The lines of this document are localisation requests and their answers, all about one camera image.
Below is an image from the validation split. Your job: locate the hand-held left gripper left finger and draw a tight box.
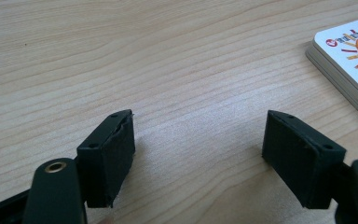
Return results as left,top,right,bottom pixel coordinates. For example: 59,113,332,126
76,108,136,209

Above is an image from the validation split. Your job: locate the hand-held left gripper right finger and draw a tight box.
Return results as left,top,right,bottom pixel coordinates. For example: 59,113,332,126
261,109,347,210

